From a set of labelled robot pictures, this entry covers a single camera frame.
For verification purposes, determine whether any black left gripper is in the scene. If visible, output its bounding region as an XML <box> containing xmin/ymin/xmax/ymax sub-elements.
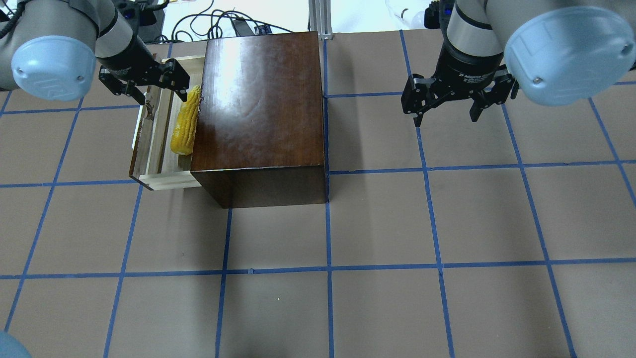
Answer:
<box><xmin>98</xmin><ymin>37</ymin><xmax>190</xmax><ymax>106</ymax></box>

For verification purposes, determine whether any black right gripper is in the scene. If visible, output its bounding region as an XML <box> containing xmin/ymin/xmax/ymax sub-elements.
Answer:
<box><xmin>400</xmin><ymin>42</ymin><xmax>520</xmax><ymax>128</ymax></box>

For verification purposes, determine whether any yellow corn cob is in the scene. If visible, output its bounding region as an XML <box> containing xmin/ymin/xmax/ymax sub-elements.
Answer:
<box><xmin>170</xmin><ymin>85</ymin><xmax>202</xmax><ymax>156</ymax></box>

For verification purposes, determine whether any light wood drawer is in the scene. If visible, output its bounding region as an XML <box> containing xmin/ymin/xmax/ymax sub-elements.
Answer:
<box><xmin>129</xmin><ymin>54</ymin><xmax>206</xmax><ymax>191</ymax></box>

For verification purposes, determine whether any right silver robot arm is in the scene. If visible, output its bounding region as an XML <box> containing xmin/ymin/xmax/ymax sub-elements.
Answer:
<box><xmin>400</xmin><ymin>0</ymin><xmax>635</xmax><ymax>127</ymax></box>

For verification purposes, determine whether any dark wooden drawer cabinet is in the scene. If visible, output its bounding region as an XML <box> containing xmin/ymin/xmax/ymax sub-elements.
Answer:
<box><xmin>190</xmin><ymin>32</ymin><xmax>327</xmax><ymax>208</ymax></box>

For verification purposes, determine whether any aluminium frame post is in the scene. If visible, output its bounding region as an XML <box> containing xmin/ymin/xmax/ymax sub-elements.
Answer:
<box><xmin>308</xmin><ymin>0</ymin><xmax>333</xmax><ymax>40</ymax></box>

